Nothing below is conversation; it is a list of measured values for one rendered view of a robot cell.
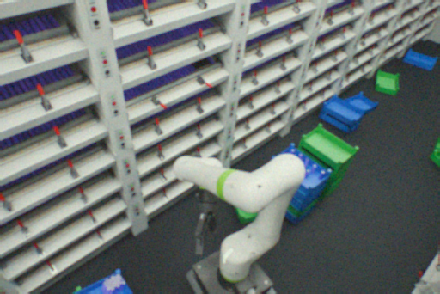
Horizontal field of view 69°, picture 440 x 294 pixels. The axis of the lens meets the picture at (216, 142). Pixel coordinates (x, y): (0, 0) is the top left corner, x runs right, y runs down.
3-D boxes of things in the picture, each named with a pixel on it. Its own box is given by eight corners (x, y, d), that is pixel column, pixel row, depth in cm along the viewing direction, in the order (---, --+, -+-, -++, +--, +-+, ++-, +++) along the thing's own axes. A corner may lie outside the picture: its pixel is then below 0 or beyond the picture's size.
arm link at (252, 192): (284, 205, 103) (276, 171, 99) (254, 225, 97) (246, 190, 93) (247, 191, 118) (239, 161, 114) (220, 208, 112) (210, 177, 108)
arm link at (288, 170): (282, 242, 144) (318, 163, 107) (256, 264, 136) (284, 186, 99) (262, 222, 151) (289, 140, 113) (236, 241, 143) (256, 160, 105)
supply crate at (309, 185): (327, 179, 195) (332, 170, 189) (308, 196, 185) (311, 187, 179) (290, 150, 210) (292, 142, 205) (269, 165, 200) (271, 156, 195)
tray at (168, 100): (227, 79, 173) (232, 67, 165) (127, 125, 142) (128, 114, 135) (204, 53, 178) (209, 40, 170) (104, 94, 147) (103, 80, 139)
